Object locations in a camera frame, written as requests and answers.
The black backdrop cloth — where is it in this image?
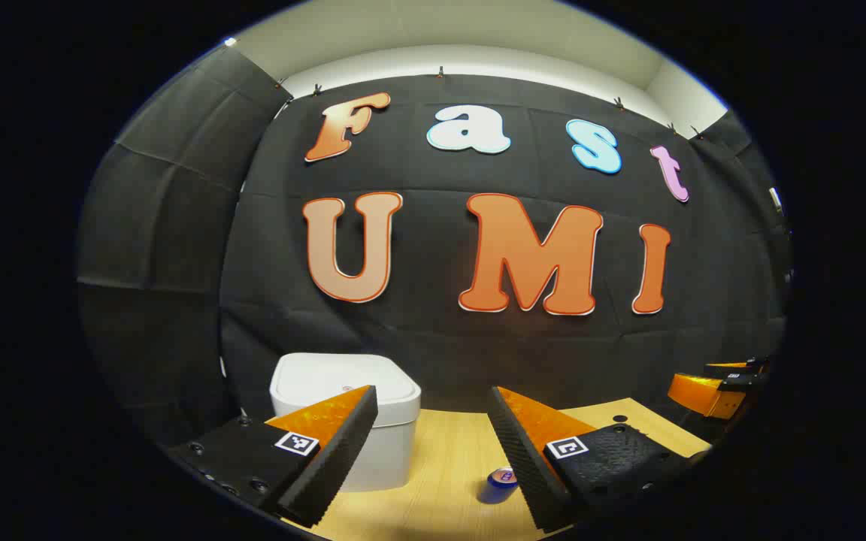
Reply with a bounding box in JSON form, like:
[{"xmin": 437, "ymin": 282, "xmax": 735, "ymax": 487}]
[{"xmin": 76, "ymin": 45, "xmax": 791, "ymax": 452}]

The blue pop can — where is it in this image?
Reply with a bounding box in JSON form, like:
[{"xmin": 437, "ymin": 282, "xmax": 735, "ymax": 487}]
[{"xmin": 477, "ymin": 467, "xmax": 518, "ymax": 504}]

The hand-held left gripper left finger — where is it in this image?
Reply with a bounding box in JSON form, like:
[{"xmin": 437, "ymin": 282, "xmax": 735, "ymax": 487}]
[{"xmin": 170, "ymin": 385, "xmax": 379, "ymax": 528}]

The wooden desktop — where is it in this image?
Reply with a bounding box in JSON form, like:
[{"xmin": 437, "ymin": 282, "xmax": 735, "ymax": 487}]
[{"xmin": 264, "ymin": 397, "xmax": 712, "ymax": 541}]

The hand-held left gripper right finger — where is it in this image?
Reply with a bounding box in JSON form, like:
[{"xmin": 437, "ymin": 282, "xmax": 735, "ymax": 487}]
[{"xmin": 488, "ymin": 386, "xmax": 712, "ymax": 534}]

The white desktop garbage bin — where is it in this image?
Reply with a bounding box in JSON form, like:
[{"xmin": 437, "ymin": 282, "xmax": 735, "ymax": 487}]
[{"xmin": 269, "ymin": 353, "xmax": 422, "ymax": 493}]

